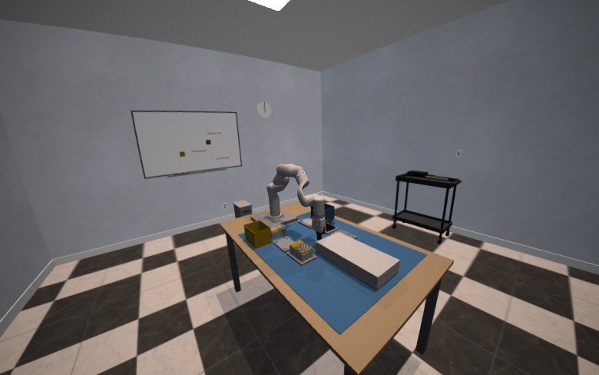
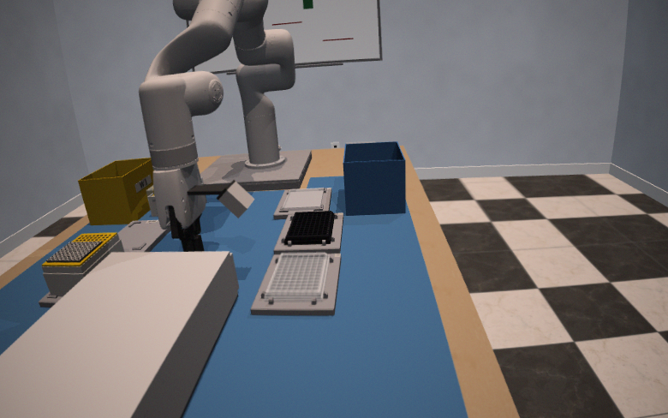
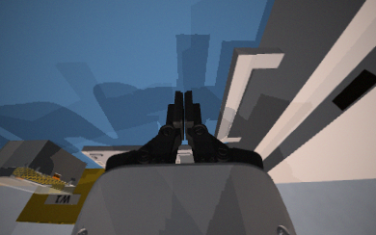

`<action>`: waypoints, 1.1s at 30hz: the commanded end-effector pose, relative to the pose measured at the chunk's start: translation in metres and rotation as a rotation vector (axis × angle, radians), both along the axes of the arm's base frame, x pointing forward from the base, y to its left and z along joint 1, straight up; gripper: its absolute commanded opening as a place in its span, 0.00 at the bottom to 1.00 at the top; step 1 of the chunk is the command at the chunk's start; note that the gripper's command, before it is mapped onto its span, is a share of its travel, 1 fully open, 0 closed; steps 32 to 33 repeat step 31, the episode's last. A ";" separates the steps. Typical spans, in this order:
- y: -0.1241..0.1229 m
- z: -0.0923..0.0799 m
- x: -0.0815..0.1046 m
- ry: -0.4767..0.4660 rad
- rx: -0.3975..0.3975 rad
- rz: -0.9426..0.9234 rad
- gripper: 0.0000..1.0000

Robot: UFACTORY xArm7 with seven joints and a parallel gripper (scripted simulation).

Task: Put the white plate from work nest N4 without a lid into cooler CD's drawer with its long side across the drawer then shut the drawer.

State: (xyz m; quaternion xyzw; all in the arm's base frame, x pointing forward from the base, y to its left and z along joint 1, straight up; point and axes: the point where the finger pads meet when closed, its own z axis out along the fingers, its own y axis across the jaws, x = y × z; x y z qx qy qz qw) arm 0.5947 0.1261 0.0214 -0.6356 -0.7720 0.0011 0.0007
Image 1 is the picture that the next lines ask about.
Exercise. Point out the blue flat mat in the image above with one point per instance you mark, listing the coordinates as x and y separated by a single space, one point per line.
337 296

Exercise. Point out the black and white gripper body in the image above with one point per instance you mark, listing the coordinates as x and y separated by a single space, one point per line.
318 224

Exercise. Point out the olive-brown open-top box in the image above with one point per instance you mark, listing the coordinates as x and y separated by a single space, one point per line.
258 234

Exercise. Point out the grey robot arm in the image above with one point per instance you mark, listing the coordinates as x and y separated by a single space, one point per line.
283 174

